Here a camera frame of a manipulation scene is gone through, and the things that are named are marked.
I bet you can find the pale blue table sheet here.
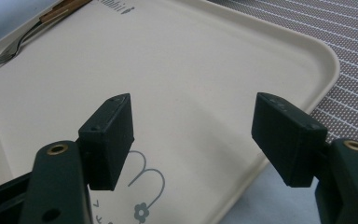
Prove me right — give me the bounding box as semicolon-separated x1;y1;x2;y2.
0;0;358;224

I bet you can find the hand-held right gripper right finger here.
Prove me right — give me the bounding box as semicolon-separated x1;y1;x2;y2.
251;91;328;189

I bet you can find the cream tray with rabbit print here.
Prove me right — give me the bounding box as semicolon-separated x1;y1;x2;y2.
0;0;341;224

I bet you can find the knife with wooden handle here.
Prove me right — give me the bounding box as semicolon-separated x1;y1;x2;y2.
51;0;82;10

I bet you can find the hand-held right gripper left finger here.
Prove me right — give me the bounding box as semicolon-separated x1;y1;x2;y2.
77;92;135;191

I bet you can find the fork with wooden handle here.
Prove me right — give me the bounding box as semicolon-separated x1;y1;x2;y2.
0;0;93;69

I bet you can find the striped woven placemat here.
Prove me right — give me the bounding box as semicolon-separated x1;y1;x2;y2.
208;0;358;147

